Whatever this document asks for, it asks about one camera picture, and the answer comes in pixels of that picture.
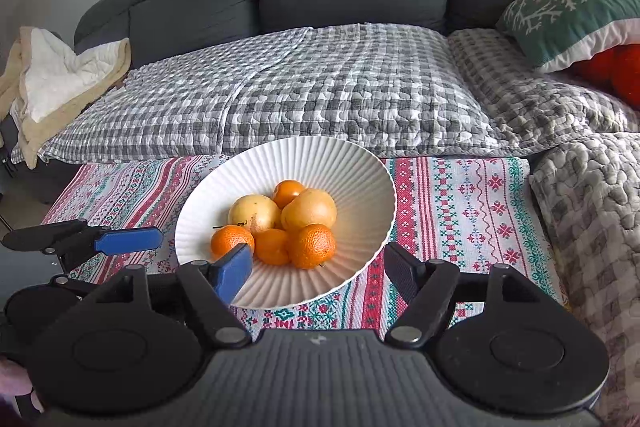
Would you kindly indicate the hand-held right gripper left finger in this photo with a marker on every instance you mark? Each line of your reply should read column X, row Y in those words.
column 231, row 272

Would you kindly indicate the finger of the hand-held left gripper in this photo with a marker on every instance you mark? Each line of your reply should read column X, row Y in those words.
column 130, row 239
column 80, row 283

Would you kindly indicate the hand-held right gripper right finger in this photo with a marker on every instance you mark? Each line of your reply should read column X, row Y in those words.
column 402, row 272

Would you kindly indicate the mandarin with stem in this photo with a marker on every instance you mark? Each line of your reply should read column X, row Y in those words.
column 230, row 241

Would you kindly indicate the orange cherry tomato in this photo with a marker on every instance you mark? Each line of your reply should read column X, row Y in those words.
column 272, row 248
column 287, row 192

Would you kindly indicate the pale yellow round fruit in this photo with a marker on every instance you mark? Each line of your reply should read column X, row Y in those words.
column 252, row 212

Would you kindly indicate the stemless mandarin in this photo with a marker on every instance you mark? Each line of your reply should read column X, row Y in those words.
column 312, row 246

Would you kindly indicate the large golden round fruit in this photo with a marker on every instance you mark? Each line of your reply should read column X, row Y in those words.
column 310, row 207

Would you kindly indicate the white ribbed plate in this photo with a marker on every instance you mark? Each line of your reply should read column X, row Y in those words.
column 340, row 187

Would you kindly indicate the pink fleece clothing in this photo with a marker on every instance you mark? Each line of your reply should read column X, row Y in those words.
column 12, row 382

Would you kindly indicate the red green patterned cloth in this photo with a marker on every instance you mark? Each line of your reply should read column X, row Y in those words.
column 475, row 217

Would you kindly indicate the beige blanket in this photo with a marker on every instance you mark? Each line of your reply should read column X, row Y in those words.
column 60, row 77

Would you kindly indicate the grey white checked quilt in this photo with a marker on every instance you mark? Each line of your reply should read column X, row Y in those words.
column 300, row 97

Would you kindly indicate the taupe checked quilt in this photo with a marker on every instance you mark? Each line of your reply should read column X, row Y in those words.
column 525, row 97

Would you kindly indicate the orange plush cushion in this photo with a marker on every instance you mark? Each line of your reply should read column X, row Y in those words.
column 620, row 72

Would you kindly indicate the green snowflake pillow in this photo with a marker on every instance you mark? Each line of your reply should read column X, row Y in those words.
column 575, row 17

